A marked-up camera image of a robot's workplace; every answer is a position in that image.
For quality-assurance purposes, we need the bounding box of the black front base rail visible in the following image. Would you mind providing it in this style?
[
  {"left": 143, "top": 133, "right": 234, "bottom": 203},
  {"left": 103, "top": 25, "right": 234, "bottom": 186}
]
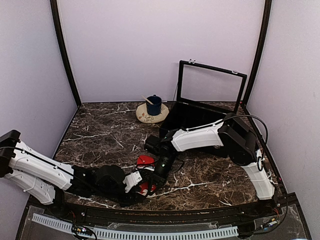
[{"left": 44, "top": 182, "right": 299, "bottom": 225}]

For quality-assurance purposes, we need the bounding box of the black frame post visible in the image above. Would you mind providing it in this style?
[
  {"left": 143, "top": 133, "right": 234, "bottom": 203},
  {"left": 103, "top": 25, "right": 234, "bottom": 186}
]
[
  {"left": 242, "top": 0, "right": 273, "bottom": 106},
  {"left": 49, "top": 0, "right": 82, "bottom": 108}
]

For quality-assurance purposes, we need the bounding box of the cream floral plate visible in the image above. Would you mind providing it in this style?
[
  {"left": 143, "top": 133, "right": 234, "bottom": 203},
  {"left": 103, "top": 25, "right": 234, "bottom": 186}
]
[{"left": 135, "top": 102, "right": 170, "bottom": 124}]

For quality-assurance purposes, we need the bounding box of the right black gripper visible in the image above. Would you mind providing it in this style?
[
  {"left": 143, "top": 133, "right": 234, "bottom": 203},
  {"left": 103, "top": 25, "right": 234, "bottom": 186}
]
[{"left": 148, "top": 154, "right": 177, "bottom": 195}]

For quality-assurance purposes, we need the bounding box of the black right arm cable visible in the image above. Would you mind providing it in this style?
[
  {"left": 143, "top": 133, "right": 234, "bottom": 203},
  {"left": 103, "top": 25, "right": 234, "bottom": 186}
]
[{"left": 222, "top": 114, "right": 269, "bottom": 171}]

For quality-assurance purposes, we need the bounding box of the white slotted cable duct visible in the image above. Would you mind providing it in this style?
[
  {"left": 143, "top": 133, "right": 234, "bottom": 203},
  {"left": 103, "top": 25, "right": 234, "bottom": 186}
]
[{"left": 31, "top": 213, "right": 239, "bottom": 240}]

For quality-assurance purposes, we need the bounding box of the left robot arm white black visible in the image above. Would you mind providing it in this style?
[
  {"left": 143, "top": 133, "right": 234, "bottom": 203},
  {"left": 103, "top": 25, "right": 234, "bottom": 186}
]
[{"left": 0, "top": 130, "right": 145, "bottom": 218}]

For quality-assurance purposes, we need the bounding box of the blue ceramic cup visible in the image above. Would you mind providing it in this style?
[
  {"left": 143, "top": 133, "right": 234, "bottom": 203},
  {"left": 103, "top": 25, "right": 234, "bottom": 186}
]
[{"left": 146, "top": 94, "right": 162, "bottom": 116}]

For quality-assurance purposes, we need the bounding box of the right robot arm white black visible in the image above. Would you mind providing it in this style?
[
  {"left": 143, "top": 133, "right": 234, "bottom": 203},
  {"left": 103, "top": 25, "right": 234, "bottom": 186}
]
[{"left": 144, "top": 113, "right": 276, "bottom": 217}]

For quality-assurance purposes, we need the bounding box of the black compartment box glass lid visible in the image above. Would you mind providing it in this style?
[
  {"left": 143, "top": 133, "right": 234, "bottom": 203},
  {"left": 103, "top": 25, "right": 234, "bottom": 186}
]
[{"left": 155, "top": 60, "right": 247, "bottom": 159}]

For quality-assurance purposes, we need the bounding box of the red Santa Christmas sock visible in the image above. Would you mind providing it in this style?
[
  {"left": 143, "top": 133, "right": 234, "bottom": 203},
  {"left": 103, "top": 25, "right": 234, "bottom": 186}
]
[{"left": 136, "top": 155, "right": 156, "bottom": 197}]

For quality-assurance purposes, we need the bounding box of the wooden stick in cup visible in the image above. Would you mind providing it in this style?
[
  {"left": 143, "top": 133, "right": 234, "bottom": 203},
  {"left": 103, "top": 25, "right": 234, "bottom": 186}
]
[{"left": 141, "top": 95, "right": 153, "bottom": 105}]

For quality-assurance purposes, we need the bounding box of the right black frame post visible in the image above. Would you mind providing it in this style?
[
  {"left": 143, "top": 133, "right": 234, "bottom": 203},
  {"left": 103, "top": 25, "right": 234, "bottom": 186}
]
[{"left": 242, "top": 0, "right": 273, "bottom": 106}]

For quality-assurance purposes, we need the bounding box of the left black frame post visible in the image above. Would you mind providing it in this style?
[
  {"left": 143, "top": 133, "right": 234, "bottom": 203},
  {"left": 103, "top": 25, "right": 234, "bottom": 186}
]
[{"left": 49, "top": 0, "right": 82, "bottom": 108}]

